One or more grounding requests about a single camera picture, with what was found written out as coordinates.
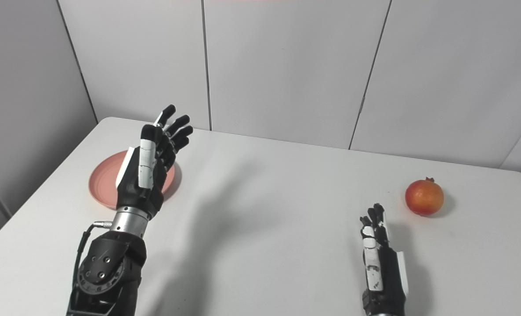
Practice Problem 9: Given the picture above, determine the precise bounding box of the pink round plate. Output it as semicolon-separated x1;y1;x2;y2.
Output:
89;150;176;210

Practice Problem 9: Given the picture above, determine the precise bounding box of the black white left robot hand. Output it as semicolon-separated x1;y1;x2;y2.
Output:
116;104;194;219

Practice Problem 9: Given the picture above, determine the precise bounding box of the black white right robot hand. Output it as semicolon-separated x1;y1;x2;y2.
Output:
359;203;409;316

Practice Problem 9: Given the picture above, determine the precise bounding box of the red orange pomegranate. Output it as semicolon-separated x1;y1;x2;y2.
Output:
405;177;445;216

